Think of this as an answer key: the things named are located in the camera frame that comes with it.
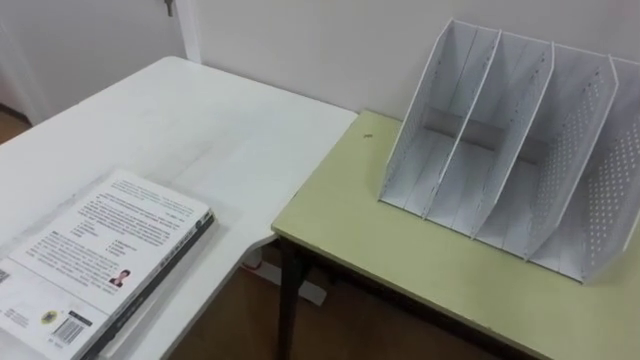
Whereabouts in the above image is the white perforated file organizer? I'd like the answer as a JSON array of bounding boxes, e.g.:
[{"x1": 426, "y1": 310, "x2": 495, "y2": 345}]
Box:
[{"x1": 377, "y1": 17, "x2": 640, "y2": 285}]

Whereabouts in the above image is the green topped desk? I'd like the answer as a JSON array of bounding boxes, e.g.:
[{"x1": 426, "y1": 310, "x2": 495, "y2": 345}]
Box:
[{"x1": 271, "y1": 109, "x2": 640, "y2": 360}]

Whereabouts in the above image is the white paperback book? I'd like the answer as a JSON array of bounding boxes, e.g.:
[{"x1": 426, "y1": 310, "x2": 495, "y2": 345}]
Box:
[{"x1": 0, "y1": 168, "x2": 217, "y2": 360}]

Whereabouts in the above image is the white folding table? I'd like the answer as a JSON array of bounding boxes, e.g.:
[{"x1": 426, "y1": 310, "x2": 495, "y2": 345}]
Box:
[{"x1": 0, "y1": 55, "x2": 359, "y2": 360}]

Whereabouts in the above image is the white power strip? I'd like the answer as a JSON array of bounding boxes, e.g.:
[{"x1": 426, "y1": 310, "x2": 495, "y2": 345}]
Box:
[{"x1": 241, "y1": 248, "x2": 328, "y2": 307}]

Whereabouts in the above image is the white door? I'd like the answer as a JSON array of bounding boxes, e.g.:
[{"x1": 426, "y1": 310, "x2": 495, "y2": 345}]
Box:
[{"x1": 0, "y1": 0, "x2": 202, "y2": 126}]

